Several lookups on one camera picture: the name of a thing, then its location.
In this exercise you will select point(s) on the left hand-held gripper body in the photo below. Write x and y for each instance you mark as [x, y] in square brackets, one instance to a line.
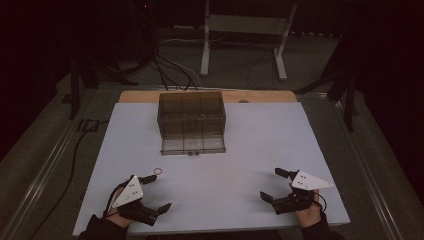
[130, 195]

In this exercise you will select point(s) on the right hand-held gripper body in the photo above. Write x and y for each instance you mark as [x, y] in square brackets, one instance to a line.
[301, 186]

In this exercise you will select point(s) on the person's left hand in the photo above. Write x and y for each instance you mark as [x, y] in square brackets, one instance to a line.
[117, 218]

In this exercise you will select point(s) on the person's right hand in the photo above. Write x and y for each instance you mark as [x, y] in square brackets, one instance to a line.
[308, 215]

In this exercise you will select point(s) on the white table board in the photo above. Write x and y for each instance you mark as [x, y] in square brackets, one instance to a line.
[220, 186]

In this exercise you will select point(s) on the smoky clear drawer cabinet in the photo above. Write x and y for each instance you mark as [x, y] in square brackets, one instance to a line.
[191, 113]

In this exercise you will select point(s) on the wooden table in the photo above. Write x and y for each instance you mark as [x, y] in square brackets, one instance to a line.
[260, 96]

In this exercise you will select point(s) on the black stand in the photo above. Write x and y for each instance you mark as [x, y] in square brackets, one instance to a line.
[75, 90]
[348, 96]

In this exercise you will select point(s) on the white metal stand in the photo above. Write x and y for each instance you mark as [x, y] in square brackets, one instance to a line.
[245, 24]

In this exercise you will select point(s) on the aluminium floor rail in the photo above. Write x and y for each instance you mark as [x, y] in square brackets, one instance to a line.
[43, 176]
[363, 160]

